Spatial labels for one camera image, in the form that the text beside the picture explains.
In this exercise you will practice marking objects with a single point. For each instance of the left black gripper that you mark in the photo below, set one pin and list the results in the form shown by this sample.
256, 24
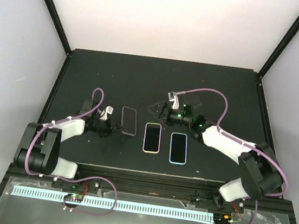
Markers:
109, 129

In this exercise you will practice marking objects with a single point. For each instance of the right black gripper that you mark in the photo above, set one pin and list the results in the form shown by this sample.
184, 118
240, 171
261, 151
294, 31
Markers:
163, 105

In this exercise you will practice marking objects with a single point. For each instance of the clear magsafe phone case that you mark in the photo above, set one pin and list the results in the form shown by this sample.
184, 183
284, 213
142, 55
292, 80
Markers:
121, 119

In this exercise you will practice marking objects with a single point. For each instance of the beige pink phone case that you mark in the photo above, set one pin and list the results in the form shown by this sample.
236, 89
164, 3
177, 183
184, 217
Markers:
144, 137

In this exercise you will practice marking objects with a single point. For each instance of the black screen phone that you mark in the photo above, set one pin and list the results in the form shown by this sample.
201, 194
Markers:
152, 137

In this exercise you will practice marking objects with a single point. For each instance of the light blue phone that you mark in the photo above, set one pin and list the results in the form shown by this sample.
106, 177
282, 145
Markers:
171, 147

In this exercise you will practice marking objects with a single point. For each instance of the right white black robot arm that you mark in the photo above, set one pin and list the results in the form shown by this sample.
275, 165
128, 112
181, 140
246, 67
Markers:
260, 174

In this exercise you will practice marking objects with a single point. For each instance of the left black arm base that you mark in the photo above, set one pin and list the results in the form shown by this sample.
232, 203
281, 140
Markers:
87, 186

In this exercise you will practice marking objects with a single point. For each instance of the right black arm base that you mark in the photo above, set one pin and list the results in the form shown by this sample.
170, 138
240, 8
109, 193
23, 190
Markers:
212, 201

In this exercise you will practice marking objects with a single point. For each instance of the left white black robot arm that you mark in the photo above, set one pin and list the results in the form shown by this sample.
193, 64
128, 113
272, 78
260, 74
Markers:
39, 148

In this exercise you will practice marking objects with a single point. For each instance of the left small circuit board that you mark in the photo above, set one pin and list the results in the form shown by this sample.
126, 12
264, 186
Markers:
73, 197

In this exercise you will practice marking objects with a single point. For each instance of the small circuit board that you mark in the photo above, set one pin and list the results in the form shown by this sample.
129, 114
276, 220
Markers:
73, 197
226, 218

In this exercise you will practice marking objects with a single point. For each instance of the right small circuit board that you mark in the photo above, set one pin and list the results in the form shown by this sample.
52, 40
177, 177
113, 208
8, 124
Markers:
226, 218

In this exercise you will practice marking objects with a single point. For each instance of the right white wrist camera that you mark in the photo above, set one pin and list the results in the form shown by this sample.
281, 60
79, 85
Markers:
173, 98

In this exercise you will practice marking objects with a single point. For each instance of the white slotted cable duct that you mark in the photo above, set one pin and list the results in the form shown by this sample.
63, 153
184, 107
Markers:
119, 205

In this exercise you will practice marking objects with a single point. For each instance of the black front frame rail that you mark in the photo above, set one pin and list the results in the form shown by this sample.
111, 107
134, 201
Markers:
141, 187

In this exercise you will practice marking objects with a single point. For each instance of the left black corner post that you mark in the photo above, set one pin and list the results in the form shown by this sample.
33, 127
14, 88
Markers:
51, 7

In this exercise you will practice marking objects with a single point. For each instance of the black corner post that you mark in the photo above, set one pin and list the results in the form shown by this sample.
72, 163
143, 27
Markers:
284, 42
51, 7

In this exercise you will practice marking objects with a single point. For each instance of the right black corner post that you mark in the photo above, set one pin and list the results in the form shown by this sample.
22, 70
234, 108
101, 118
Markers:
284, 42

